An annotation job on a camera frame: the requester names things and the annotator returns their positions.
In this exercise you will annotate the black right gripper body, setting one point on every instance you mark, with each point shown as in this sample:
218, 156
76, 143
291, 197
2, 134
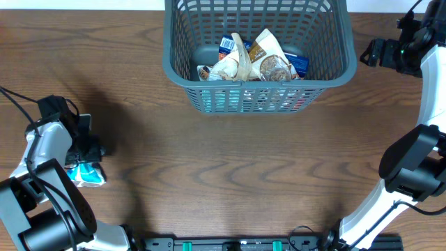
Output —
391, 54

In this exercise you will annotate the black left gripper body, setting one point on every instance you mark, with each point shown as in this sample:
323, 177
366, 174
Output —
87, 146

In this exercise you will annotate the blue plastic packet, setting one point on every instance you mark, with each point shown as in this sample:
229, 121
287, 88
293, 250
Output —
86, 175

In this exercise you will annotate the cookie snack bag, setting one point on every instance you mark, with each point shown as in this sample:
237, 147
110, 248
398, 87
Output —
269, 62

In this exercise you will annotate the blue tissue multipack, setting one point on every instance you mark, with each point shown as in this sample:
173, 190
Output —
299, 63

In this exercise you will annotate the cream snack bag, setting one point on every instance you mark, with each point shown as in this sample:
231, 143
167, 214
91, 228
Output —
233, 61

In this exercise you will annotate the teal plastic packet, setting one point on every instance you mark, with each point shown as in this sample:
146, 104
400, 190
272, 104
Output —
220, 100

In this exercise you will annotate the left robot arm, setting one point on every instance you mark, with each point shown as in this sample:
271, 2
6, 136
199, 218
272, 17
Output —
41, 205

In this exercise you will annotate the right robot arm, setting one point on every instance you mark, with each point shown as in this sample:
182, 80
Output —
413, 168

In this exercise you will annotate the grey plastic basket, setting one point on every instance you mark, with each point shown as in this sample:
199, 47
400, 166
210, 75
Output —
316, 29

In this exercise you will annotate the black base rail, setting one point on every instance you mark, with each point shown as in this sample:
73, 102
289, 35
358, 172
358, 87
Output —
304, 243

